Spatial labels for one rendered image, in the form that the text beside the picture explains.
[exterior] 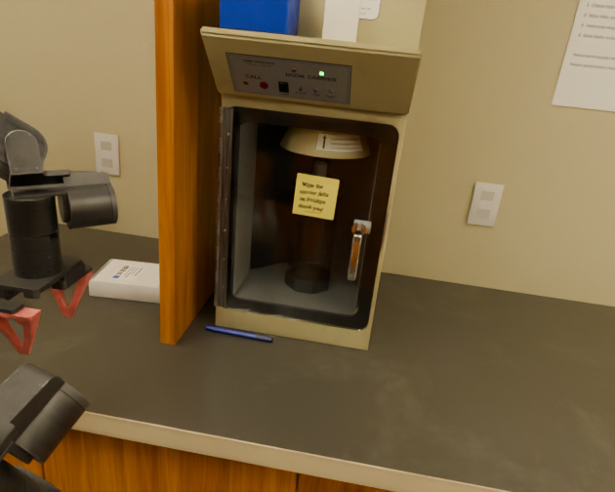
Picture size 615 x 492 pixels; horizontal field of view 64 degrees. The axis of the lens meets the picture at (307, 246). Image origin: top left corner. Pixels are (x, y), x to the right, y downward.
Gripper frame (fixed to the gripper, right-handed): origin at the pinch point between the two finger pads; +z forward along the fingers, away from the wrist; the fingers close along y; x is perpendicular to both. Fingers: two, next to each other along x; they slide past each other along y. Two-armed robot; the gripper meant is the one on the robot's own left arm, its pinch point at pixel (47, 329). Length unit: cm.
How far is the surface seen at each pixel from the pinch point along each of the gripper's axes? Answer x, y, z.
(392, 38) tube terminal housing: -42, 33, -41
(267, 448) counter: -31.6, 2.8, 17.0
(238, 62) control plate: -19.1, 24.9, -35.8
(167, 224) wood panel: -7.5, 23.8, -8.3
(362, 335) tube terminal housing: -44, 33, 14
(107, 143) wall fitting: 32, 75, -9
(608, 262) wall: -106, 76, 7
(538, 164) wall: -82, 76, -16
